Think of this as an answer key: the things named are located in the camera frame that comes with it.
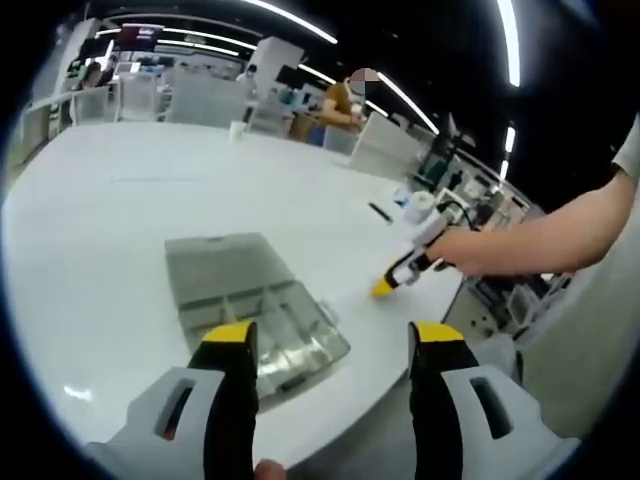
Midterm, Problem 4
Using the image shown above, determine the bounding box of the white mesh office chair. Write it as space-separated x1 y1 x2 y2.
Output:
167 67 251 126
117 74 169 124

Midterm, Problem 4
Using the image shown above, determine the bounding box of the person's left hand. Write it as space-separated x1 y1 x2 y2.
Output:
253 459 287 480

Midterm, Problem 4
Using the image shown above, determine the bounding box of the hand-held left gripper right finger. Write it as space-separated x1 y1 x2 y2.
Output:
407 321 582 480

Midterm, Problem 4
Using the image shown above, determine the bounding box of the clear plastic guide fixture box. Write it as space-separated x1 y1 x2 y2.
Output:
163 232 351 415

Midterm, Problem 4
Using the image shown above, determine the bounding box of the hanging screen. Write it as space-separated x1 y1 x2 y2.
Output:
119 23 165 51

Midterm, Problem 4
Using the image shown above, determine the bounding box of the black cable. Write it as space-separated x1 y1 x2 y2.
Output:
437 198 482 232

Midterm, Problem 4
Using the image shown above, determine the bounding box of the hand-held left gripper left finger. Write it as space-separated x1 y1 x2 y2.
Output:
83 321 261 480

